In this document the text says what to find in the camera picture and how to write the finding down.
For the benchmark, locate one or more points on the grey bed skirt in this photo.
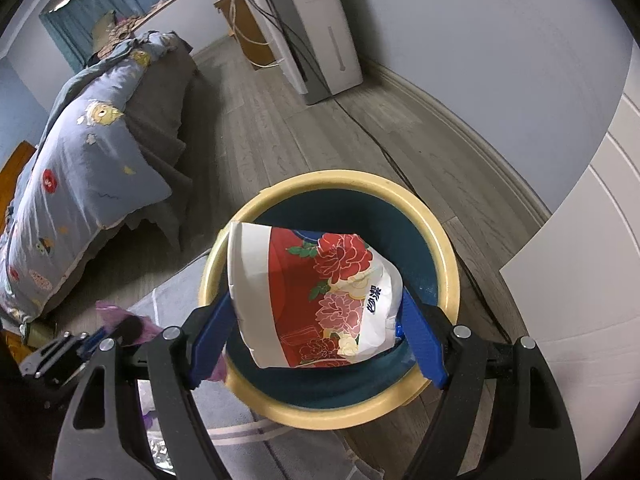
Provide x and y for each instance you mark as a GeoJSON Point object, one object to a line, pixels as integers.
{"type": "Point", "coordinates": [160, 110]}

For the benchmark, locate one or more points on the red floral paper package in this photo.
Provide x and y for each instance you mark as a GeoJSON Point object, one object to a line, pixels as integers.
{"type": "Point", "coordinates": [300, 300]}

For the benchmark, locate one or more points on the wooden headboard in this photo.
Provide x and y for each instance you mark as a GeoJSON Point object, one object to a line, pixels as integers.
{"type": "Point", "coordinates": [15, 165]}

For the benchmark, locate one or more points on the grey checked mat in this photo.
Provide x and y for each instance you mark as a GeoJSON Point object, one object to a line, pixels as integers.
{"type": "Point", "coordinates": [280, 460]}

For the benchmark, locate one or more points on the purple plastic wrapper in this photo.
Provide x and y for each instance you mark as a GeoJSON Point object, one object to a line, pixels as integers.
{"type": "Point", "coordinates": [112, 312]}

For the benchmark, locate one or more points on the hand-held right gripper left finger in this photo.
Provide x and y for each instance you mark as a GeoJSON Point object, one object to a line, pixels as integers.
{"type": "Point", "coordinates": [212, 340]}

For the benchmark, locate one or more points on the beige patterned pillow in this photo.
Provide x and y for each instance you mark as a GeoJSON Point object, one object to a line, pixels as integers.
{"type": "Point", "coordinates": [117, 35]}

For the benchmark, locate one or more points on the yellow-rimmed teal bin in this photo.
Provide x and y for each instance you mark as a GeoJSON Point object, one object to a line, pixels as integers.
{"type": "Point", "coordinates": [345, 205]}

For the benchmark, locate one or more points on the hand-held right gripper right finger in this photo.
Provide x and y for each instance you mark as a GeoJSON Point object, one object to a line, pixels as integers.
{"type": "Point", "coordinates": [422, 340]}

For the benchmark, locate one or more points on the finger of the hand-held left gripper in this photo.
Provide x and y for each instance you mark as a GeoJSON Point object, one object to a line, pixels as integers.
{"type": "Point", "coordinates": [131, 329]}

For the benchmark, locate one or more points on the bed with cartoon blanket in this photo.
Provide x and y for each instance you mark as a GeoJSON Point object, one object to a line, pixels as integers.
{"type": "Point", "coordinates": [75, 185]}

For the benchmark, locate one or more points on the white door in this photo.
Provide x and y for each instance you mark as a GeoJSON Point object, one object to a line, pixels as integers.
{"type": "Point", "coordinates": [575, 285]}

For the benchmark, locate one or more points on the wooden nightstand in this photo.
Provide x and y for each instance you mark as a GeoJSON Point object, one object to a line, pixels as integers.
{"type": "Point", "coordinates": [250, 30]}

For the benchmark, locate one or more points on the white air purifier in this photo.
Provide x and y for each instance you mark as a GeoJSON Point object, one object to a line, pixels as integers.
{"type": "Point", "coordinates": [320, 35]}

